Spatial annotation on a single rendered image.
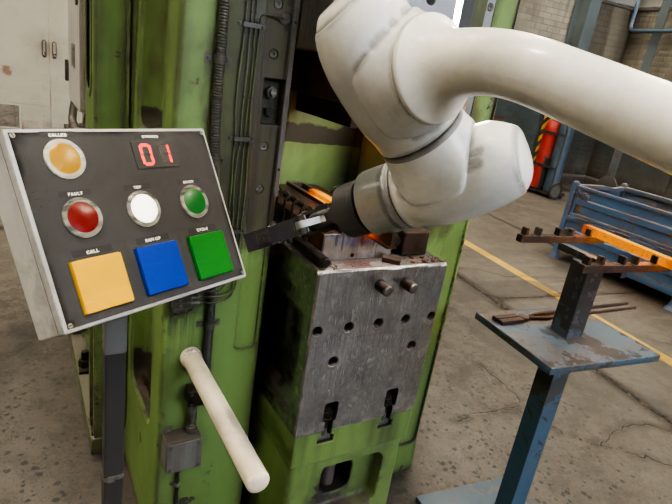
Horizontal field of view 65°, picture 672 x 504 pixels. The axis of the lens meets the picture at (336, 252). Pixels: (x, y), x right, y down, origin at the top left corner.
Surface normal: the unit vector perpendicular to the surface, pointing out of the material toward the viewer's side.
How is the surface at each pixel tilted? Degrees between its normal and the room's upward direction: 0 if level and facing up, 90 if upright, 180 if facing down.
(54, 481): 0
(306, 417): 90
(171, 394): 90
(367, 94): 125
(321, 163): 90
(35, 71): 90
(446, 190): 114
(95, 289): 60
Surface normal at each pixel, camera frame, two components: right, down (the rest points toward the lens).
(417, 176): -0.36, 0.70
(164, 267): 0.77, -0.20
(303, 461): 0.50, 0.36
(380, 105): -0.53, 0.73
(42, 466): 0.14, -0.93
